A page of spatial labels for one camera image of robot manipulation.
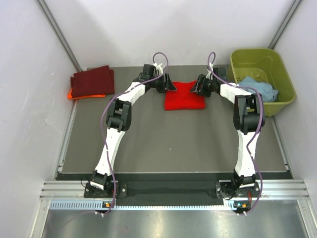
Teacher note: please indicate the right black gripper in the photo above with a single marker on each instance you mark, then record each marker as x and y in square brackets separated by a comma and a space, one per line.
[201, 80]

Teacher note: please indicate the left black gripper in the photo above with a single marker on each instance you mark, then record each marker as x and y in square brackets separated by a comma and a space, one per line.
[167, 85]

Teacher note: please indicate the red t shirt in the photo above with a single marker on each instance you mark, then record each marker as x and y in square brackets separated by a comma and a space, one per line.
[183, 99]

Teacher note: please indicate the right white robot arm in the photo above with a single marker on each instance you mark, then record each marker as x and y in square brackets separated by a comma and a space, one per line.
[248, 119]

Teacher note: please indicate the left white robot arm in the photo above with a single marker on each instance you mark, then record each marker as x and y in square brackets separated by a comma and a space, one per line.
[116, 120]

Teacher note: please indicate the olive green plastic bin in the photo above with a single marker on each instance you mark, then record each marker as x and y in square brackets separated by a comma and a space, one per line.
[263, 65]

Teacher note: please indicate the folded maroon t shirt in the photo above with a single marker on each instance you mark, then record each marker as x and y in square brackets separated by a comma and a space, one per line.
[96, 81]

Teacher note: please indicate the light blue t shirt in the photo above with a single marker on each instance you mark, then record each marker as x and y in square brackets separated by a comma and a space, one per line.
[265, 89]

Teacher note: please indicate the folded orange t shirt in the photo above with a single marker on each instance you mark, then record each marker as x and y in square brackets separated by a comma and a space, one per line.
[70, 97]

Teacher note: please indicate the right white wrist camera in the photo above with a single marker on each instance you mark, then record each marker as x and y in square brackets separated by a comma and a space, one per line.
[210, 72]

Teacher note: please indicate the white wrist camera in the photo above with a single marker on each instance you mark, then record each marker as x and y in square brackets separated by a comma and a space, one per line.
[158, 69]
[210, 72]

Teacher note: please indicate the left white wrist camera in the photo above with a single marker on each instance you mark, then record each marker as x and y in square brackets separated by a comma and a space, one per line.
[158, 69]

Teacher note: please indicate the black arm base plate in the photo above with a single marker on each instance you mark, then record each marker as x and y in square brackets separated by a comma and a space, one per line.
[210, 188]

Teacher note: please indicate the aluminium frame rail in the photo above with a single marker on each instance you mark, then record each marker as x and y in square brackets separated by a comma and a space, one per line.
[273, 189]

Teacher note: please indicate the right aluminium corner post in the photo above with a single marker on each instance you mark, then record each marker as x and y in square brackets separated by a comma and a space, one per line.
[285, 23]

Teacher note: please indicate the aluminium corner post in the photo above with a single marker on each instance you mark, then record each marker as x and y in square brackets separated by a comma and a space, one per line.
[285, 23]
[58, 33]

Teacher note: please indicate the grey slotted cable duct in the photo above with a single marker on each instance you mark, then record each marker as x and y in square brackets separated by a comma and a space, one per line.
[104, 206]

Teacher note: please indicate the left aluminium corner post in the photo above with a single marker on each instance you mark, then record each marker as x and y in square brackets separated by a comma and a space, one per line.
[58, 33]

